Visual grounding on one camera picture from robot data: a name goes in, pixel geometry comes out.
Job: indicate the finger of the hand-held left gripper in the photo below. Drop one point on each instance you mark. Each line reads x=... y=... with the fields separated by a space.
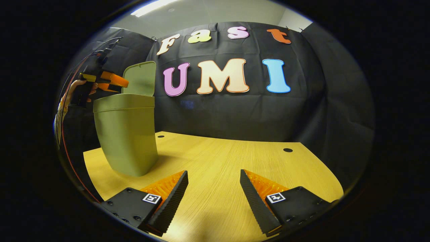
x=116 y=79
x=109 y=88

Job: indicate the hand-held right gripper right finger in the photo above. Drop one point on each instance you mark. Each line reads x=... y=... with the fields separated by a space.
x=257 y=205

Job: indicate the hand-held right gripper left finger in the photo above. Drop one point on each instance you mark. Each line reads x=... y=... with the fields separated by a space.
x=171 y=201

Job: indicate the green desktop garbage bin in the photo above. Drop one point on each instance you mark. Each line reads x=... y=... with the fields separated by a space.
x=127 y=141

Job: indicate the wooden desktop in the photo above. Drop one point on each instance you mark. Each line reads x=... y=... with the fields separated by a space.
x=218 y=161

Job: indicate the ceiling light panel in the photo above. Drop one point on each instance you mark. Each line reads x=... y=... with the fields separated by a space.
x=147 y=10

